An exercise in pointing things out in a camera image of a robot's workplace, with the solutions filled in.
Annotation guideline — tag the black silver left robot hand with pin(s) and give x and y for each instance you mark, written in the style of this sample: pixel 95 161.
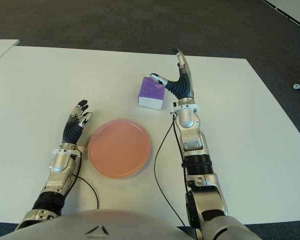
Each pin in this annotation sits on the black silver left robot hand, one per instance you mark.
pixel 71 132

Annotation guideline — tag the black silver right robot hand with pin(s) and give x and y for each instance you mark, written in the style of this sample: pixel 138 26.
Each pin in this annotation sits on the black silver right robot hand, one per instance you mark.
pixel 181 87

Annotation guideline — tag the round pink plate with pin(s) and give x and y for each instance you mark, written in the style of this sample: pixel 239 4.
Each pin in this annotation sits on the round pink plate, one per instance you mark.
pixel 118 150

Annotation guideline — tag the purple white tissue pack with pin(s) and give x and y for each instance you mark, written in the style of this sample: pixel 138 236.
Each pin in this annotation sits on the purple white tissue pack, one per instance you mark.
pixel 150 92

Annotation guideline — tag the small white controller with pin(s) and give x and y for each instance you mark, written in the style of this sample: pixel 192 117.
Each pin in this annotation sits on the small white controller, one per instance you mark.
pixel 298 86

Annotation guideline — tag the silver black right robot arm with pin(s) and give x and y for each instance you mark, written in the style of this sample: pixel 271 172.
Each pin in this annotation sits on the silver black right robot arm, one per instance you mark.
pixel 192 140

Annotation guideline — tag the silver robot torso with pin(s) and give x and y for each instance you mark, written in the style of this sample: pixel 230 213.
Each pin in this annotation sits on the silver robot torso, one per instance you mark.
pixel 90 225

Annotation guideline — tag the white neighbouring table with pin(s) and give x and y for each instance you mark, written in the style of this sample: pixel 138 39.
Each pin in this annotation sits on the white neighbouring table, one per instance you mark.
pixel 0 48

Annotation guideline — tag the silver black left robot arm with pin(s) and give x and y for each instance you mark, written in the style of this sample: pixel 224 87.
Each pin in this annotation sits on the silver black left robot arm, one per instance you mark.
pixel 60 165

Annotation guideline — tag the white panel with black edge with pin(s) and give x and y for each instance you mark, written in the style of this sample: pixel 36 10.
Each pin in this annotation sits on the white panel with black edge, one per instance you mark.
pixel 297 10

